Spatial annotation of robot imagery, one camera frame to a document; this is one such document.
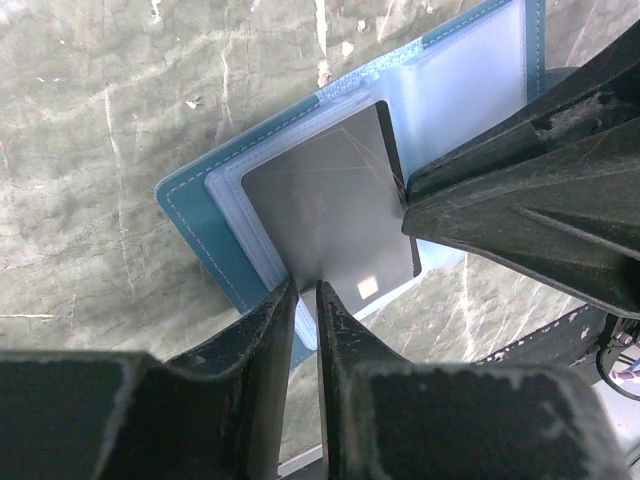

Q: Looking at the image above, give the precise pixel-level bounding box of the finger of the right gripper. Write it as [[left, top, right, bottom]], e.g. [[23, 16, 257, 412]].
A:
[[402, 119, 639, 318], [408, 44, 639, 200]]

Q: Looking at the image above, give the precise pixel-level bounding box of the blue card holder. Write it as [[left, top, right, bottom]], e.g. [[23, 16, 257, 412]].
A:
[[155, 1, 546, 365]]

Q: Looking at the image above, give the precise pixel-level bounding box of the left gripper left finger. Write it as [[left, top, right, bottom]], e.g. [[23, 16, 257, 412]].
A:
[[1, 282, 298, 479]]

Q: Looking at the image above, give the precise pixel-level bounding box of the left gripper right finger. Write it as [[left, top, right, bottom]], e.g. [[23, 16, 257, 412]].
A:
[[316, 281, 625, 479]]

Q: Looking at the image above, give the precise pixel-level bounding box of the grey card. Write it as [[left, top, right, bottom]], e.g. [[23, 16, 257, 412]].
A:
[[241, 101, 422, 314]]

